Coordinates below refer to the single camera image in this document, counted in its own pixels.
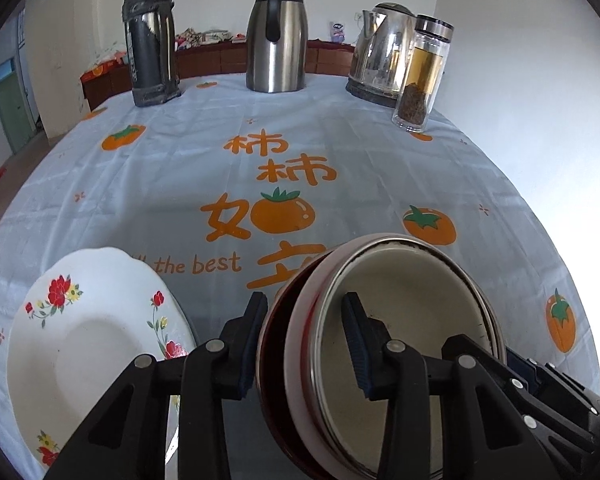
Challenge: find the white plate with red flowers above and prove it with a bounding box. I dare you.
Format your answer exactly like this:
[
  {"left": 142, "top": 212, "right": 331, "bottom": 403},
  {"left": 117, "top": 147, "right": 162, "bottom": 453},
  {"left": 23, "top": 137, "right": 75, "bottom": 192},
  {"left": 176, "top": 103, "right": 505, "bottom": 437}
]
[{"left": 5, "top": 246, "right": 199, "bottom": 472}]

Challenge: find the light blue printed tablecloth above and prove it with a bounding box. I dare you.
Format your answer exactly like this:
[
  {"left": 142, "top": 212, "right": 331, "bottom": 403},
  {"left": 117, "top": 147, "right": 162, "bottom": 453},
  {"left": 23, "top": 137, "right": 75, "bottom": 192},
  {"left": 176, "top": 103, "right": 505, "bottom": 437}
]
[{"left": 0, "top": 72, "right": 595, "bottom": 480}]

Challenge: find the floral cloth pile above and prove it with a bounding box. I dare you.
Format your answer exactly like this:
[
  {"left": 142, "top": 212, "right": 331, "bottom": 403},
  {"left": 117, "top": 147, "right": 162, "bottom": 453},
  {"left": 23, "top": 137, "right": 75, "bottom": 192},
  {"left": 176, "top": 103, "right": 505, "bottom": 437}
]
[{"left": 174, "top": 27, "right": 251, "bottom": 52}]

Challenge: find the stainless steel bowl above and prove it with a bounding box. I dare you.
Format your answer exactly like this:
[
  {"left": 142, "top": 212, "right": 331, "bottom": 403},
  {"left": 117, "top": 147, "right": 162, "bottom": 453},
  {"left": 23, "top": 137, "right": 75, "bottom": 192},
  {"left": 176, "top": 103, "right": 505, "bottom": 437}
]
[{"left": 310, "top": 236, "right": 507, "bottom": 480}]

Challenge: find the dark red bowl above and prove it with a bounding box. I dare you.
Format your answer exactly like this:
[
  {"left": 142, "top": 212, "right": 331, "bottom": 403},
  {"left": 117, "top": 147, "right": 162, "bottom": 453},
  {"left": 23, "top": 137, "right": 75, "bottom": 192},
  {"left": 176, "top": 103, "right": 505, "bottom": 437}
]
[{"left": 256, "top": 242, "right": 341, "bottom": 477}]

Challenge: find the green door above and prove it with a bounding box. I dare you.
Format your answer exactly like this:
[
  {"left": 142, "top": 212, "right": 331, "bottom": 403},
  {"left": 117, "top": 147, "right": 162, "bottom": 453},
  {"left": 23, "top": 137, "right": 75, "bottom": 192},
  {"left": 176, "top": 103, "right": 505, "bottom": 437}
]
[{"left": 0, "top": 71, "right": 37, "bottom": 154}]

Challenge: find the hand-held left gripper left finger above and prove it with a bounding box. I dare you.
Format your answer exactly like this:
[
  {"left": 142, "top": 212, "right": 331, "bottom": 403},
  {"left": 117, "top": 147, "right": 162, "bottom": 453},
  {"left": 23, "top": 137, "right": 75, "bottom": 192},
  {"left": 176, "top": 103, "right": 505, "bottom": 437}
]
[{"left": 45, "top": 291, "right": 269, "bottom": 480}]

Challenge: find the dented steel thermos flask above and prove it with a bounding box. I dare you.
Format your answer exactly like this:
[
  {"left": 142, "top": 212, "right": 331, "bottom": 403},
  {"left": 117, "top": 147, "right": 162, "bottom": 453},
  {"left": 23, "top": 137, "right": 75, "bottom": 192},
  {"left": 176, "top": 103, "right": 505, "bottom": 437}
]
[{"left": 122, "top": 0, "right": 182, "bottom": 108}]

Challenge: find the steel carafe with black handle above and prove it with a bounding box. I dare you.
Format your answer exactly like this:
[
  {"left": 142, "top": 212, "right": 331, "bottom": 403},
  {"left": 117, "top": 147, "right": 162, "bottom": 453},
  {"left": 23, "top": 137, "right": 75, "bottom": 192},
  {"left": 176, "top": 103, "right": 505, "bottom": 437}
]
[{"left": 245, "top": 0, "right": 309, "bottom": 94}]

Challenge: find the brown wooden cabinet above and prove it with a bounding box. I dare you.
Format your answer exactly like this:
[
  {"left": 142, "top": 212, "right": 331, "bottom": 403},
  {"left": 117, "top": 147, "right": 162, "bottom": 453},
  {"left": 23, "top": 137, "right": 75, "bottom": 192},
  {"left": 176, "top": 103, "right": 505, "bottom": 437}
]
[{"left": 79, "top": 39, "right": 357, "bottom": 112}]

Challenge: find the white bowl with red stripe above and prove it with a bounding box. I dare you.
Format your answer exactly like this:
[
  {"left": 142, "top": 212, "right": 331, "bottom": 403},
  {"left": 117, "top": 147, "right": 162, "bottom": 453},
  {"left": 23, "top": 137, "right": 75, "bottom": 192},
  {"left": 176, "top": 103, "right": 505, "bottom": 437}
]
[{"left": 283, "top": 242, "right": 361, "bottom": 473}]

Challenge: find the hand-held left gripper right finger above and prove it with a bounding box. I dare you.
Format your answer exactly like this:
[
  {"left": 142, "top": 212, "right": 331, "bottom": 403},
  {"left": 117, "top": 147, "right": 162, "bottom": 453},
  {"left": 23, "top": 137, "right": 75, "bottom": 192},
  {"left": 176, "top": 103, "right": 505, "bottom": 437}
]
[{"left": 341, "top": 292, "right": 556, "bottom": 480}]

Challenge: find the glass tea bottle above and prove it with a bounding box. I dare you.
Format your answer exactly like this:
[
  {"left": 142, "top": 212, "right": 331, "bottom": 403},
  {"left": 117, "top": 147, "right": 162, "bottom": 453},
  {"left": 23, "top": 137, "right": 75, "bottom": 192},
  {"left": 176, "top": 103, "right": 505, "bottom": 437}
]
[{"left": 391, "top": 14, "right": 455, "bottom": 134}]

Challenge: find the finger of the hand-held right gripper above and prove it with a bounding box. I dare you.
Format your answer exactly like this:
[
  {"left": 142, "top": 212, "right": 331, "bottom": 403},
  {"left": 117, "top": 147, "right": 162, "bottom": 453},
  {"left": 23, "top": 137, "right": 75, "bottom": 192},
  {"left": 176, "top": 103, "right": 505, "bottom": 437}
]
[
  {"left": 505, "top": 349, "right": 598, "bottom": 457},
  {"left": 532, "top": 359, "right": 600, "bottom": 417}
]

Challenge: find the stainless steel electric kettle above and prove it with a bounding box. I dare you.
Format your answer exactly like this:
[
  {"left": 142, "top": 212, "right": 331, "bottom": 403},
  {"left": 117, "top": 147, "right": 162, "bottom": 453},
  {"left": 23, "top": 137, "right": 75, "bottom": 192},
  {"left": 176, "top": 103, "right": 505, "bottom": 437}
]
[{"left": 345, "top": 2, "right": 417, "bottom": 109}]

